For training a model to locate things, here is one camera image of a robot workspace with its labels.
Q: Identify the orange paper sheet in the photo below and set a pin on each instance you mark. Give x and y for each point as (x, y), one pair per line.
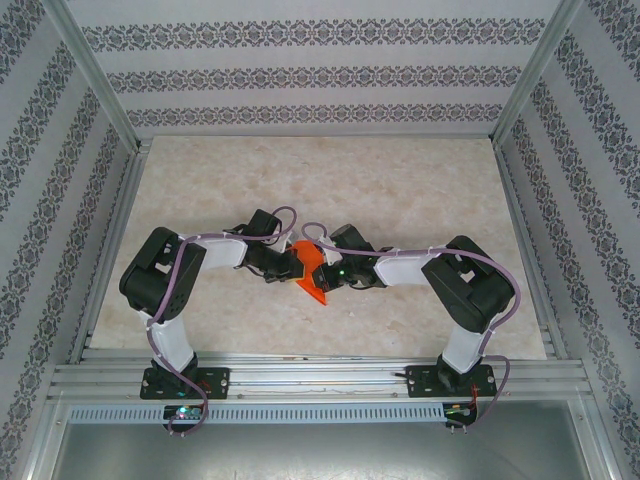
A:
(310, 255)

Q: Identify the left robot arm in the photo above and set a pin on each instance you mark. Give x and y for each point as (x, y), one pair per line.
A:
(225, 252)

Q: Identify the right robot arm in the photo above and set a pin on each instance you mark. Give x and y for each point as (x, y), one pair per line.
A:
(400, 267)

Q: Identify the grey metal sheet tray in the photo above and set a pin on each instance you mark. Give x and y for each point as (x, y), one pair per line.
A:
(320, 455)

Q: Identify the circuit board with lights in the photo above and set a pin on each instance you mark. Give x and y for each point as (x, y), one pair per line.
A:
(460, 411)
(182, 413)

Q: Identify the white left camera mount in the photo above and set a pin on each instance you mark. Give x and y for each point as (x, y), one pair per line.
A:
(285, 246)

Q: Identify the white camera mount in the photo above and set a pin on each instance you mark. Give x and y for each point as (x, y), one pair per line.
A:
(333, 255)
(285, 246)

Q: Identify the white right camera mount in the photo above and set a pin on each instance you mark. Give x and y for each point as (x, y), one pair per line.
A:
(333, 255)

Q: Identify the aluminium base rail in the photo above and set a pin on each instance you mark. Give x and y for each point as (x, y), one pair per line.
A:
(320, 375)

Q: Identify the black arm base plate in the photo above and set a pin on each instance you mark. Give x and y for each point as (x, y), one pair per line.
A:
(217, 382)
(420, 382)

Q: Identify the aluminium side rail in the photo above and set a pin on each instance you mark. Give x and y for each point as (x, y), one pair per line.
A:
(106, 260)
(517, 200)

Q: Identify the aluminium frame post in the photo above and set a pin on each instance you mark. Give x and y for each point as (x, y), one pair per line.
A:
(92, 75)
(535, 75)

